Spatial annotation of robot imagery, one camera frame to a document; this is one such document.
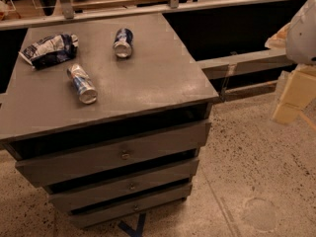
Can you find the crumpled blue white chip bag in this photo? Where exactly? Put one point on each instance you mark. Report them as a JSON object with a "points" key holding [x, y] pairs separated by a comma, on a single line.
{"points": [[51, 50]]}

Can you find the top grey drawer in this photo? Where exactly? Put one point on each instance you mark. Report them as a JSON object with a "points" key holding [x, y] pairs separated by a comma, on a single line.
{"points": [[56, 168]]}

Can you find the bottom grey drawer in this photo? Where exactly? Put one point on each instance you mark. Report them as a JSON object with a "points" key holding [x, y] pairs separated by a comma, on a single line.
{"points": [[130, 206]]}

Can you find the grey metal railing frame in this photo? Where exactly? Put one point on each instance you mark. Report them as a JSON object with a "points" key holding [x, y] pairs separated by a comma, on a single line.
{"points": [[225, 37]]}

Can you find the blue silver Red Bull can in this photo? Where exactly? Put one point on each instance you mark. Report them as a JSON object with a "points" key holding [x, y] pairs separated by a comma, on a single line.
{"points": [[85, 89]]}

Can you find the grey wooden drawer cabinet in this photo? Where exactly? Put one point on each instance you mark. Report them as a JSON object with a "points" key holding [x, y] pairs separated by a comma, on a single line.
{"points": [[157, 88]]}

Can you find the middle grey drawer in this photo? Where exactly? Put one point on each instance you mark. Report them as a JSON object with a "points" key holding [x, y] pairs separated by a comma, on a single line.
{"points": [[120, 187]]}

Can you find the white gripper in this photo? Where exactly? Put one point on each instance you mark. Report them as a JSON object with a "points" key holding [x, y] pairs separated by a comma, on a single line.
{"points": [[303, 37]]}

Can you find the grey drawer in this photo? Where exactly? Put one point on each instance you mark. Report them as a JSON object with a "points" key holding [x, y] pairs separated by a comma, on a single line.
{"points": [[120, 187], [56, 168], [130, 206]]}

